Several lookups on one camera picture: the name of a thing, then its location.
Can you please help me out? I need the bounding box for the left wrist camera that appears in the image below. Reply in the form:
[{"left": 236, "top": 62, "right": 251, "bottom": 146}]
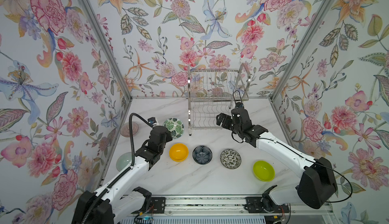
[{"left": 147, "top": 117, "right": 160, "bottom": 127}]

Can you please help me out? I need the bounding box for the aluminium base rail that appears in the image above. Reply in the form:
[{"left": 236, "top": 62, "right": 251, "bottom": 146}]
[{"left": 121, "top": 195, "right": 338, "bottom": 224}]

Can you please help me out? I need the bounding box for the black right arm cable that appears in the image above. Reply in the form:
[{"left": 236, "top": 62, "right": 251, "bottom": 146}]
[{"left": 232, "top": 90, "right": 354, "bottom": 204}]

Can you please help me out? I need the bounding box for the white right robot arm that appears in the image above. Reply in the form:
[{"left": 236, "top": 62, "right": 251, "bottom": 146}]
[{"left": 216, "top": 107, "right": 338, "bottom": 209}]

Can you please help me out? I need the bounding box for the chrome wire dish rack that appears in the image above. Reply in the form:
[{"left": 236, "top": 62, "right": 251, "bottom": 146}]
[{"left": 187, "top": 63, "right": 252, "bottom": 135}]

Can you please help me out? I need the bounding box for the dark blue flower bowl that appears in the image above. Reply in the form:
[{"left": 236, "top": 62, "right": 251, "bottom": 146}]
[{"left": 192, "top": 146, "right": 213, "bottom": 165}]

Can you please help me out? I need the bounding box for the black white speckled bowl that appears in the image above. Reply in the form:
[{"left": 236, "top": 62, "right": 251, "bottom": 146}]
[{"left": 220, "top": 149, "right": 242, "bottom": 170}]

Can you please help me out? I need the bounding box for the pale celadon bowl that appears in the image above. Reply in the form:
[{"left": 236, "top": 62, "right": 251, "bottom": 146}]
[{"left": 116, "top": 152, "right": 132, "bottom": 172}]

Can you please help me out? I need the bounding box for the aluminium corner post right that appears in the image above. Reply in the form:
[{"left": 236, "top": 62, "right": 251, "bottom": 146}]
[{"left": 268, "top": 0, "right": 334, "bottom": 102}]

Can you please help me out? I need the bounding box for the aluminium corner post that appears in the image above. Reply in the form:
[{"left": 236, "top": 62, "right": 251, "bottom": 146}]
[
  {"left": 268, "top": 0, "right": 334, "bottom": 102},
  {"left": 78, "top": 0, "right": 133, "bottom": 102}
]

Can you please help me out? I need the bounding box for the green leaf pattern bowl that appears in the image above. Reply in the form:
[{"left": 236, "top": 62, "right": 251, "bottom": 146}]
[{"left": 163, "top": 118, "right": 184, "bottom": 139}]

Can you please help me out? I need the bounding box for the yellow bowl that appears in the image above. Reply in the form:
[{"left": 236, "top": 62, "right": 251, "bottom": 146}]
[{"left": 169, "top": 143, "right": 189, "bottom": 162}]

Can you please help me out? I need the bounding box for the black corrugated cable hose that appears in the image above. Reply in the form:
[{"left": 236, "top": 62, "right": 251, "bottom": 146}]
[{"left": 79, "top": 113, "right": 154, "bottom": 224}]

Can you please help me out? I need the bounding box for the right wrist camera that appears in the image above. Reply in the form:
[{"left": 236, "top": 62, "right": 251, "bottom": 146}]
[{"left": 235, "top": 102, "right": 244, "bottom": 108}]

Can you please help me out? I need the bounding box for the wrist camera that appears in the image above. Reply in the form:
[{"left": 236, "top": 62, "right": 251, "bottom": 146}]
[
  {"left": 147, "top": 117, "right": 160, "bottom": 127},
  {"left": 235, "top": 102, "right": 244, "bottom": 108}
]

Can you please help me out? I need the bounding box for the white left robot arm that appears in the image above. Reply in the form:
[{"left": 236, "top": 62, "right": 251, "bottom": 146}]
[{"left": 72, "top": 126, "right": 172, "bottom": 224}]

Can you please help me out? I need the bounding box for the pink striped ceramic bowl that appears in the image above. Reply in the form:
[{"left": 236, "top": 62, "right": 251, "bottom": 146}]
[{"left": 120, "top": 122, "right": 139, "bottom": 137}]

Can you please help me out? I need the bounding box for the lime green bowl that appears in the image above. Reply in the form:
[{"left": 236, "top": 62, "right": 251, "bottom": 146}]
[{"left": 253, "top": 161, "right": 275, "bottom": 182}]

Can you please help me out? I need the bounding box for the aluminium corner post left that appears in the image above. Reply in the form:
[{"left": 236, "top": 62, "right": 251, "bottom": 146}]
[{"left": 78, "top": 0, "right": 133, "bottom": 102}]

